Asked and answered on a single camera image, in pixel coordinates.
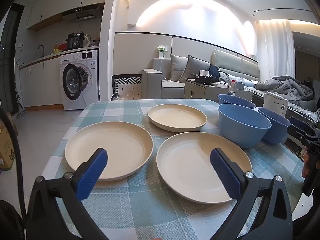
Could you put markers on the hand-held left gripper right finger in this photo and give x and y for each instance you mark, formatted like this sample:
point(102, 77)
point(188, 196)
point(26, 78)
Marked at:
point(225, 175)

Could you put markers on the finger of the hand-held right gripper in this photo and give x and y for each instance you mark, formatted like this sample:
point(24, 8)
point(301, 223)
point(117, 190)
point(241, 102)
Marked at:
point(300, 130)

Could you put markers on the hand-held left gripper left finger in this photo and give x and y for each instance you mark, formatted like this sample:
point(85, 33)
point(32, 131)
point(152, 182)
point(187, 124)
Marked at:
point(91, 175)

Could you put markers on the blue bowl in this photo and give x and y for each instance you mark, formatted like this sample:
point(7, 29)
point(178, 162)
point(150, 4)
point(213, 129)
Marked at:
point(230, 100)
point(275, 132)
point(240, 135)

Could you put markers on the cream plate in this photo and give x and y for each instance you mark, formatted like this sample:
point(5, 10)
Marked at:
point(175, 116)
point(110, 142)
point(190, 160)

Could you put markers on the person's right hand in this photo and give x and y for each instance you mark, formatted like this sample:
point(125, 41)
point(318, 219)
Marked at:
point(306, 165)

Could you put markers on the grey duvet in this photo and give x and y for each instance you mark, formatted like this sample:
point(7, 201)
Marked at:
point(290, 87)

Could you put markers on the checked tablecloth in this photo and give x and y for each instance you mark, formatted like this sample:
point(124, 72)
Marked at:
point(140, 205)

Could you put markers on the grey storage cabinet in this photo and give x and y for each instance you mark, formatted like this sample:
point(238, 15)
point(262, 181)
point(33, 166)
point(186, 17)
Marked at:
point(243, 96)

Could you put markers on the light blue pillow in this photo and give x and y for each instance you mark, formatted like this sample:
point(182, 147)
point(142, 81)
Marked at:
point(251, 82)

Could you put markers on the plastic water bottle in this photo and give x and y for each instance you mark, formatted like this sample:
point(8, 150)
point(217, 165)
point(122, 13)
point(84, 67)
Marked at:
point(232, 88)

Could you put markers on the bed with padded headboard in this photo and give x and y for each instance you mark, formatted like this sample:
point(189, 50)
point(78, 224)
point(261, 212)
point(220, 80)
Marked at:
point(247, 67)

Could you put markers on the white curtain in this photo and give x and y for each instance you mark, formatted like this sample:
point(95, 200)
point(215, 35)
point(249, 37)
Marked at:
point(275, 50)

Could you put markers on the grey bedside cabinet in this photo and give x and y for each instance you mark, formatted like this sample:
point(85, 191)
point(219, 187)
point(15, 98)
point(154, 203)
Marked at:
point(197, 91)

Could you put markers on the cardboard box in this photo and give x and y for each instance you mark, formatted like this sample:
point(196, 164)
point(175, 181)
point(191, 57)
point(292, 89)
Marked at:
point(6, 150)

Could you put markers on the white washing machine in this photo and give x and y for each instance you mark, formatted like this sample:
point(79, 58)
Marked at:
point(90, 85)

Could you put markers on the floor mop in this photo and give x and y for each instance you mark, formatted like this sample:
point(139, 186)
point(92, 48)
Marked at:
point(20, 110)

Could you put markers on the black storage box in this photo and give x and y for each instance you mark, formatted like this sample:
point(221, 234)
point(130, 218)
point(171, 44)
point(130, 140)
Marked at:
point(203, 80)

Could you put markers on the grey sofa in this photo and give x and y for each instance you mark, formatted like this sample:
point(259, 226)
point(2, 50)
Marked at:
point(172, 87)

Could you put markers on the kitchen base cabinets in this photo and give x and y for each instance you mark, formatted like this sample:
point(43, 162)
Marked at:
point(40, 85)

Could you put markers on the small white box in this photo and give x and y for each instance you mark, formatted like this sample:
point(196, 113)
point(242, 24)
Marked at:
point(204, 73)

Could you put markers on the dark blue jacket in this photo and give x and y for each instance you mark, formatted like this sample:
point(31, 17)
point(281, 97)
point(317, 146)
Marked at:
point(213, 71)

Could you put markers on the dark grey pillow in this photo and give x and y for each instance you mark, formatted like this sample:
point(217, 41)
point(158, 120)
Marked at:
point(197, 67)

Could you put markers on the light grey pillow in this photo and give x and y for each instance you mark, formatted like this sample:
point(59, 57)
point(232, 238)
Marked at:
point(177, 67)

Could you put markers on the yellow oil bottle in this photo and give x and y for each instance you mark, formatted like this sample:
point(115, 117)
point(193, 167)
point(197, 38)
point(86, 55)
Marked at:
point(57, 49)

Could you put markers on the red container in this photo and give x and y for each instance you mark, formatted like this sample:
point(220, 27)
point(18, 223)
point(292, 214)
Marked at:
point(63, 47)

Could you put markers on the kitchen faucet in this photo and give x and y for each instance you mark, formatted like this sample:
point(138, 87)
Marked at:
point(43, 52)

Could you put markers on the black pressure cooker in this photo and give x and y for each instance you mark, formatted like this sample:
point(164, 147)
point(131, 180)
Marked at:
point(75, 41)

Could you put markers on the range hood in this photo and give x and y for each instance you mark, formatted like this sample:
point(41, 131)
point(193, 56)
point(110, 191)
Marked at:
point(82, 13)

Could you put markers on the wall socket with plugs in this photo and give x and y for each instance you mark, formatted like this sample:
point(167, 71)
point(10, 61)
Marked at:
point(162, 51)

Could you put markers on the kitchen wall cabinets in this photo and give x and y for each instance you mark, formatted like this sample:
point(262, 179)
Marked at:
point(57, 2)

